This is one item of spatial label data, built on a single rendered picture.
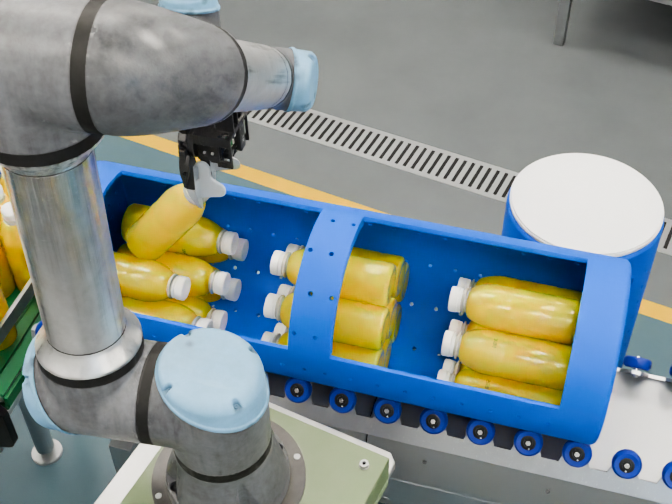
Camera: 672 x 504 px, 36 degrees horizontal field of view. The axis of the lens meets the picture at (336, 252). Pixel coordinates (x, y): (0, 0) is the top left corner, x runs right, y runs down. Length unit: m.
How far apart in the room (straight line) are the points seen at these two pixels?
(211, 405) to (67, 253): 0.22
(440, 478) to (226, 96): 0.97
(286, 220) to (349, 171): 1.78
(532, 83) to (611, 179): 2.02
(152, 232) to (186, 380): 0.55
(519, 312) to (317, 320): 0.30
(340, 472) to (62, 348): 0.39
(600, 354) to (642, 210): 0.52
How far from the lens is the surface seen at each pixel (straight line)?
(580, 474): 1.68
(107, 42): 0.86
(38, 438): 2.79
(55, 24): 0.88
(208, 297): 1.78
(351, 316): 1.56
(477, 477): 1.71
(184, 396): 1.10
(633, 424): 1.75
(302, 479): 1.29
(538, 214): 1.89
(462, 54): 4.10
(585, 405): 1.50
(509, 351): 1.54
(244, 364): 1.12
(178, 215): 1.58
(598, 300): 1.49
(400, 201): 3.42
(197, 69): 0.88
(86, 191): 0.99
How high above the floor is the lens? 2.31
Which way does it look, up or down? 45 degrees down
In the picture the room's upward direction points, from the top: 1 degrees counter-clockwise
